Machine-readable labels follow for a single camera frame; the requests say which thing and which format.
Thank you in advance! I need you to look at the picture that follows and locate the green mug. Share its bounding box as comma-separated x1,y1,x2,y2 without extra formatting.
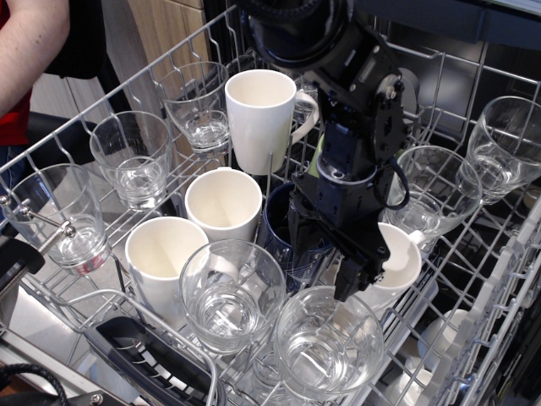
308,135,325,178

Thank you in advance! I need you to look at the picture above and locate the white dishes lower rack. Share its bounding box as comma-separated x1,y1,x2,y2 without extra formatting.
379,309,468,405

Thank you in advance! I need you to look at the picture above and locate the white cup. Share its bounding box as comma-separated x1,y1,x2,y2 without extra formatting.
184,167,263,242
124,217,209,330

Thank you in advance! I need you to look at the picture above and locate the person forearm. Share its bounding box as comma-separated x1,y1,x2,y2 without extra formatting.
1,0,70,115

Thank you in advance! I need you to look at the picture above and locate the grey wire dishwasher rack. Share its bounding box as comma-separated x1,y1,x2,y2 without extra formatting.
1,21,540,405

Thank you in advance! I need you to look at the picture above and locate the tall white mug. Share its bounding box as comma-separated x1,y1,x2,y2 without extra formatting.
225,69,320,176

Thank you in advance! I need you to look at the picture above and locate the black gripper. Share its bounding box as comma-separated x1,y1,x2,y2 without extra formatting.
288,164,391,301

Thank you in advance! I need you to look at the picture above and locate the small glass under rack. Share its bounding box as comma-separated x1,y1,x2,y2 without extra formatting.
251,350,294,406

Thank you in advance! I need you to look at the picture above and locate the white cup middle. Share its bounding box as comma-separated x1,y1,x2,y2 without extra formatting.
184,167,263,242

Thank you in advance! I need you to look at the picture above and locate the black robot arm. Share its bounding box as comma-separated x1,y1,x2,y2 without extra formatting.
238,1,409,301

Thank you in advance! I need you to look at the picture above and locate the metal clamp screw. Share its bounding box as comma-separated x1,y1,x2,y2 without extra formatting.
1,195,77,254

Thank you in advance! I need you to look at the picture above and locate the white mug right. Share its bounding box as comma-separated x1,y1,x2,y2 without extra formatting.
341,220,425,317

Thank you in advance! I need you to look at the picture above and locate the white cup front left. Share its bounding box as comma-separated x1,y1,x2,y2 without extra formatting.
124,217,209,330

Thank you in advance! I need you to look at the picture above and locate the dark blue mug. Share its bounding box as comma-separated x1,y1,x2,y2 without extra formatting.
256,183,333,293

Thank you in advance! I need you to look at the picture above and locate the clear glass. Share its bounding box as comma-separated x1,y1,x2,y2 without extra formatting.
156,62,230,158
466,96,540,206
179,239,287,354
2,163,111,275
274,286,384,402
382,145,483,253
90,111,172,211

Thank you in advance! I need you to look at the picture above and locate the black braided cable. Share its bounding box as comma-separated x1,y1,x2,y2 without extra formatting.
0,361,72,406

